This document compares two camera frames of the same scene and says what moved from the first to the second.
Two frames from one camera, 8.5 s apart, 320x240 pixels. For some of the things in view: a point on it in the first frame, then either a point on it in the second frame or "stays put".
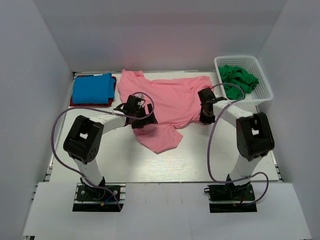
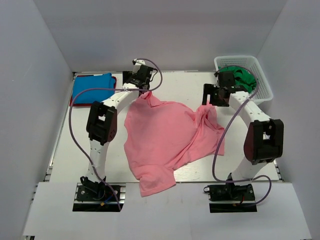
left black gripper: [148, 120] → [128, 74]
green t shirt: [237, 76] stays put
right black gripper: [204, 120] → [208, 89]
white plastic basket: [260, 93] stays put
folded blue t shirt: [96, 90] stays put
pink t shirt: [176, 104] → [159, 138]
